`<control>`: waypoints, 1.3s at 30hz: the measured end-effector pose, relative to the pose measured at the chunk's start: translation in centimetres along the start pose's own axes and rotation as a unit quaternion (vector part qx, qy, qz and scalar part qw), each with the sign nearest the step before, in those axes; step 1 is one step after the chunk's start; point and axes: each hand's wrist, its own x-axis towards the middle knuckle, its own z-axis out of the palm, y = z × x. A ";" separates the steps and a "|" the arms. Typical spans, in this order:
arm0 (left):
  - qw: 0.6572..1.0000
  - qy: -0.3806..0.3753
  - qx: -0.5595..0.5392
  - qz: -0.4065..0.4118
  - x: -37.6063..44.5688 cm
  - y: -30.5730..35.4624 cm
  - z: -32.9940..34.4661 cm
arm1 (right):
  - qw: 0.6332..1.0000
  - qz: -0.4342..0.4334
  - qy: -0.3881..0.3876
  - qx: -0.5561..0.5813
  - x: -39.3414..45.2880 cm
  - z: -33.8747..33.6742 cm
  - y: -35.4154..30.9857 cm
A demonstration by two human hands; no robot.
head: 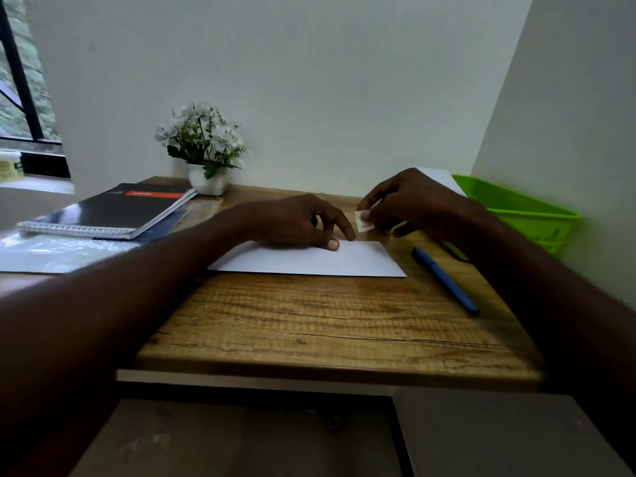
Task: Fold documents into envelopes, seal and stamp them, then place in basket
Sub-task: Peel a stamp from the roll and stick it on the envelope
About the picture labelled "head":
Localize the person's left hand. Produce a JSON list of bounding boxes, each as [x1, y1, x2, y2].
[[242, 193, 358, 253]]

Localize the person's right hand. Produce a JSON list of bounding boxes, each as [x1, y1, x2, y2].
[[356, 167, 474, 242]]

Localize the white envelope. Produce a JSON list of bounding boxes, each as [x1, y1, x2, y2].
[[206, 239, 408, 280], [417, 167, 468, 198]]

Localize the green plastic basket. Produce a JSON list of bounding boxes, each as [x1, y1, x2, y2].
[[441, 173, 584, 264]]

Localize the clear plastic sleeve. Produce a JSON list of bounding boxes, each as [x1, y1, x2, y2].
[[0, 195, 225, 276]]

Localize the stack of white envelopes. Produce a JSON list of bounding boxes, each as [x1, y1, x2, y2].
[[0, 240, 141, 276]]

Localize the person's left forearm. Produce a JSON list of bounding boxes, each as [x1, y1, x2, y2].
[[0, 208, 259, 477]]

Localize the person's right forearm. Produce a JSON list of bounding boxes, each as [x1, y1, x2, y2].
[[437, 201, 636, 468]]

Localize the blue pen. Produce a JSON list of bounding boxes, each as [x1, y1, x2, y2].
[[411, 246, 482, 317]]

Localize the white flower plant in pot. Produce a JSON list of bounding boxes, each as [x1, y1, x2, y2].
[[153, 99, 249, 197]]

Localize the blue book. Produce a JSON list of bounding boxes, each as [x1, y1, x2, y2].
[[132, 208, 191, 245]]

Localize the black spiral notebook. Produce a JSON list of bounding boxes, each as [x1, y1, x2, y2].
[[16, 182, 199, 242]]

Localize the white window sill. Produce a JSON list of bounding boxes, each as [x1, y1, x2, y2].
[[0, 174, 77, 196]]

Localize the small cream jar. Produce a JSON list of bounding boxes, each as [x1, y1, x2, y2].
[[0, 150, 26, 183]]

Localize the black window grille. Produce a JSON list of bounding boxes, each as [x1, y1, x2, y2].
[[0, 0, 72, 180]]

